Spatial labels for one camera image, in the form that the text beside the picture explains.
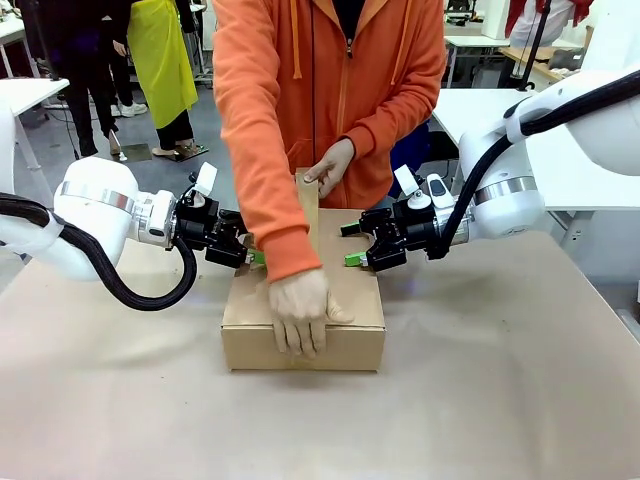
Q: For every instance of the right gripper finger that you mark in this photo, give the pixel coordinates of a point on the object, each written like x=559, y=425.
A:
x=387, y=255
x=380, y=222

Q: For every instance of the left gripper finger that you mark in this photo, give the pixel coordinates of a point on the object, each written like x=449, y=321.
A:
x=227, y=252
x=231, y=223

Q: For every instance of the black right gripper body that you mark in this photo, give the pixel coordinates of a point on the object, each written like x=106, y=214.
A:
x=417, y=227

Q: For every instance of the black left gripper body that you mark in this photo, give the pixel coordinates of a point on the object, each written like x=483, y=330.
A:
x=197, y=225

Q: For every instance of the brown cardboard shipping box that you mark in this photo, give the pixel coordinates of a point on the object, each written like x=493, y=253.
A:
x=360, y=300

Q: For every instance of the brown paper tape strip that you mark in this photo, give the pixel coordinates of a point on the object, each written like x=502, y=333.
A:
x=309, y=220

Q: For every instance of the person's right forearm orange sleeve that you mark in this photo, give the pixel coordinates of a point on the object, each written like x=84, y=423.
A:
x=270, y=200

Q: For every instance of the person's left forearm orange sleeve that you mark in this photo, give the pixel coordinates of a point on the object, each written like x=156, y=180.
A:
x=395, y=125

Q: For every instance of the person's left hand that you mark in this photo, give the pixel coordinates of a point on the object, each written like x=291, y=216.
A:
x=335, y=162

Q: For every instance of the person's right hand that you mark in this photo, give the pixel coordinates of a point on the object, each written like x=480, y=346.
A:
x=300, y=310

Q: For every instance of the dark floor mat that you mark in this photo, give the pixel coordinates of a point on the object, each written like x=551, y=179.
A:
x=136, y=152

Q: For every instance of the large white work table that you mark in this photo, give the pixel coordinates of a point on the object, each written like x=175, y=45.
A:
x=475, y=107

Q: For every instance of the person in orange hoodie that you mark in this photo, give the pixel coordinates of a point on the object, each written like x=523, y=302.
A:
x=340, y=75

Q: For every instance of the bystander with yellow apron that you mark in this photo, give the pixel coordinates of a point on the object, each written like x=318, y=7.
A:
x=165, y=65

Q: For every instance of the bystander in black clothes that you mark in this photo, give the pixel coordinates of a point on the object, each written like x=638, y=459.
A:
x=92, y=75

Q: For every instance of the white background desk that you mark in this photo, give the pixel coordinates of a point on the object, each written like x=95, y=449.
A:
x=475, y=42

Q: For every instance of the wooden background table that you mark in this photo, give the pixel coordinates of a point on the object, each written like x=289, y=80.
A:
x=550, y=62

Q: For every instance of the black tripod pole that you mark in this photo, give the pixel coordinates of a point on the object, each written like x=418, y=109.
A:
x=535, y=45

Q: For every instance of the white side table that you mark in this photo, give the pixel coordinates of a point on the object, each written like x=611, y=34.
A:
x=25, y=92

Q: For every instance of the bystander with red scarf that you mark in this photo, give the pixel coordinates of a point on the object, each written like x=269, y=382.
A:
x=545, y=17

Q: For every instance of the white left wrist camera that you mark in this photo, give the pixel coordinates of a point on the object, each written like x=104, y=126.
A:
x=206, y=179

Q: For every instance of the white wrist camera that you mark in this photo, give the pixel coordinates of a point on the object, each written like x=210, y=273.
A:
x=206, y=179
x=407, y=181

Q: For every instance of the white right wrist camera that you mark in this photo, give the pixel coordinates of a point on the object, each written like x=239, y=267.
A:
x=407, y=181

